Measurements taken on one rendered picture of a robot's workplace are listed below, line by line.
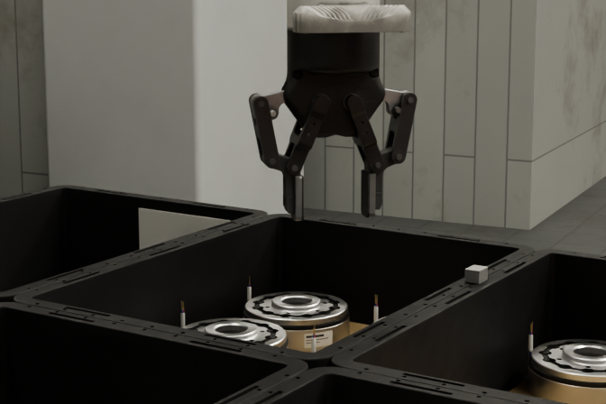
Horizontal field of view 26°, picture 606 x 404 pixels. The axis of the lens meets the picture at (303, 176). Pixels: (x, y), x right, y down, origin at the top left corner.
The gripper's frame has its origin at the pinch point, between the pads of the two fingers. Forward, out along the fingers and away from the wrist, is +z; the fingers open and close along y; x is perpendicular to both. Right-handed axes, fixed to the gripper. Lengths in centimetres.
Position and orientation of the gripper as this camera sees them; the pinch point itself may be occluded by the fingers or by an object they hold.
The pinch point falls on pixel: (333, 199)
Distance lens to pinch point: 108.6
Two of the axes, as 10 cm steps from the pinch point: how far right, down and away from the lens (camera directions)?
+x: 2.1, 1.7, -9.6
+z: 0.0, 9.8, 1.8
